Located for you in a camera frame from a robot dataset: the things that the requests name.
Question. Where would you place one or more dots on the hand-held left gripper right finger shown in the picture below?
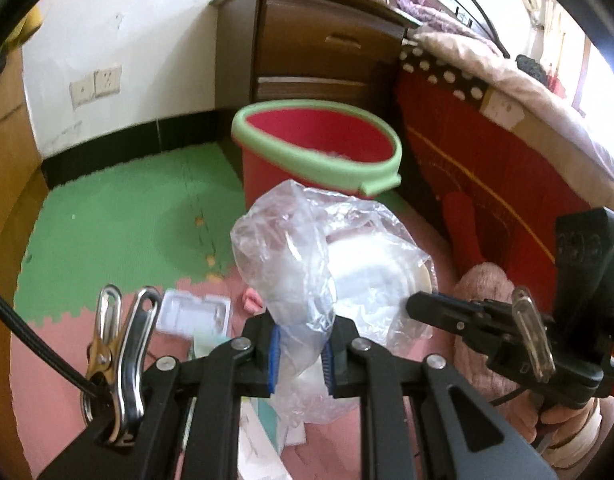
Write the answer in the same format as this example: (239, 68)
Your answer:
(328, 367)

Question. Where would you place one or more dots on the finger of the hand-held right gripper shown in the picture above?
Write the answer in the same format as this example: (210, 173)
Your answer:
(447, 312)

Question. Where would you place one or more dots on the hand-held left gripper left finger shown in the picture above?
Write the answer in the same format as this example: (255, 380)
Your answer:
(273, 360)

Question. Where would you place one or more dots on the white plastic tray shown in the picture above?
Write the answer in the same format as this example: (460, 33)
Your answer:
(187, 315)

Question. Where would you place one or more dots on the clear plastic bag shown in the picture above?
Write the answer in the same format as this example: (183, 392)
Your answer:
(297, 260)

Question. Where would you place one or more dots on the red bucket with green rim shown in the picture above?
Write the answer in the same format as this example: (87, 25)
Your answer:
(312, 130)

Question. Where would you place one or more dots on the person's right hand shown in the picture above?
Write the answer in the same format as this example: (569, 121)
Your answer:
(562, 417)

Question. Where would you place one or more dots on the person's pink fuzzy trouser leg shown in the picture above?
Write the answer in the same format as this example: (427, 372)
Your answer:
(479, 282)

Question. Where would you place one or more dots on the metal clip on right gripper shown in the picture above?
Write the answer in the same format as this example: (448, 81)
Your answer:
(534, 340)

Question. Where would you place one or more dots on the metal clip on gripper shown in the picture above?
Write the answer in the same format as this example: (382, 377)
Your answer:
(534, 340)
(132, 360)

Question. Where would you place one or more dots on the small pink item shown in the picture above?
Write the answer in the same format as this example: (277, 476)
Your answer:
(253, 300)

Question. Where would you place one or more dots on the red cloth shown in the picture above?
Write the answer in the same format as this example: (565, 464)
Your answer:
(462, 225)

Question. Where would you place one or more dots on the metal clip on left gripper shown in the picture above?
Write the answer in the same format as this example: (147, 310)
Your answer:
(132, 360)

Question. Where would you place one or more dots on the red bed cover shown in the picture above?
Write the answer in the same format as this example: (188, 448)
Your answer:
(512, 170)

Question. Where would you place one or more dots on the green foam floor mat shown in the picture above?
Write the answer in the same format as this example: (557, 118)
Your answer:
(112, 220)

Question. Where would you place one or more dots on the pink foam floor mat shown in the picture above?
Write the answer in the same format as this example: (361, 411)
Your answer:
(52, 410)

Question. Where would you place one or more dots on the black polka-dot blanket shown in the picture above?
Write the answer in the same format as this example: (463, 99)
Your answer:
(437, 67)

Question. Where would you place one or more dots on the black garment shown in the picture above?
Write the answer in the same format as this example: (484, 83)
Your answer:
(532, 67)

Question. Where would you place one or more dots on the pink floral quilt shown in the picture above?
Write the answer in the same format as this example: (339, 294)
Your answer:
(512, 70)

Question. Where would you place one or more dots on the beige curtain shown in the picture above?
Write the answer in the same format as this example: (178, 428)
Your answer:
(562, 40)

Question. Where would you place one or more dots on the dark brown wooden nightstand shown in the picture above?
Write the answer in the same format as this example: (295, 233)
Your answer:
(312, 35)

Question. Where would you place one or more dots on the purple floral cloth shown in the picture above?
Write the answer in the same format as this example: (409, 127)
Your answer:
(412, 0)

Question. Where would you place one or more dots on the wooden wardrobe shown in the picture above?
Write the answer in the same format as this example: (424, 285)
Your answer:
(7, 160)

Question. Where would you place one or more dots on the yellow cloth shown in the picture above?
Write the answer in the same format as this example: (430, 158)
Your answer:
(27, 27)

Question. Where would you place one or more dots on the white five-hole wall socket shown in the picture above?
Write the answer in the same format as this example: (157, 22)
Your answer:
(108, 80)

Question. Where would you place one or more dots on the white single-port wall outlet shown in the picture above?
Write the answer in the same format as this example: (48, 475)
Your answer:
(82, 92)

